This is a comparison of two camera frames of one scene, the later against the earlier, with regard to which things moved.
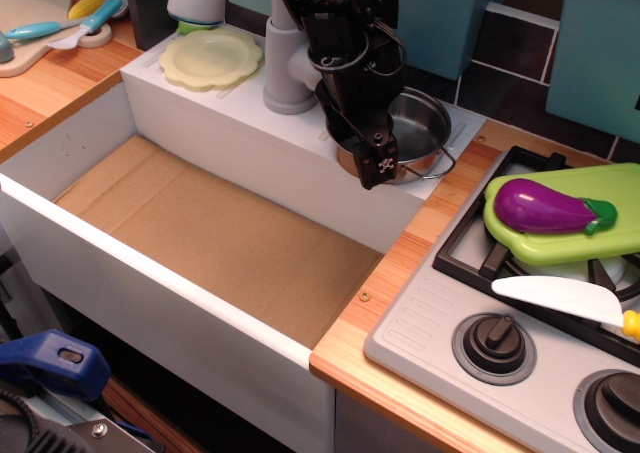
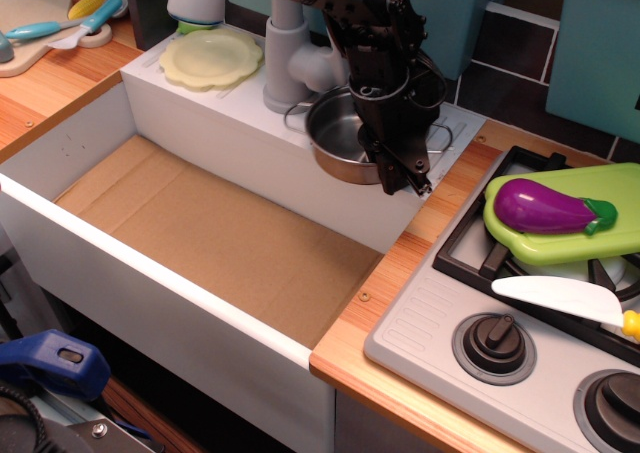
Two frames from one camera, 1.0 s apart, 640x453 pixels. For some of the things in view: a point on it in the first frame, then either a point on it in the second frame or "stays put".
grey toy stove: (537, 379) stays put
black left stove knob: (494, 349) stays put
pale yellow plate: (210, 59) stays put
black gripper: (357, 101) → (397, 112)
